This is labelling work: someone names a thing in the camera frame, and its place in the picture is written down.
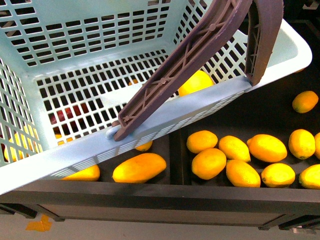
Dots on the brown basket handle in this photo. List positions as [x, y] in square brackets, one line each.
[216, 27]

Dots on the yellow mango in tray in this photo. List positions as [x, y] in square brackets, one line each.
[139, 169]

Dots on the light blue plastic basket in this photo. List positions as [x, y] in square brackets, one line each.
[68, 67]

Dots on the yellow lemon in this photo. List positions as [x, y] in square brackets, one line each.
[198, 81]

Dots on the black fruit display tray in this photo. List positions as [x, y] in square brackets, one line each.
[176, 195]

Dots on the yellow mango under basket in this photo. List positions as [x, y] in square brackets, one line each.
[90, 174]

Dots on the lemon in tray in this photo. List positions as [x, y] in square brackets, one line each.
[278, 175]
[302, 144]
[310, 177]
[234, 148]
[267, 148]
[201, 140]
[208, 163]
[305, 101]
[241, 174]

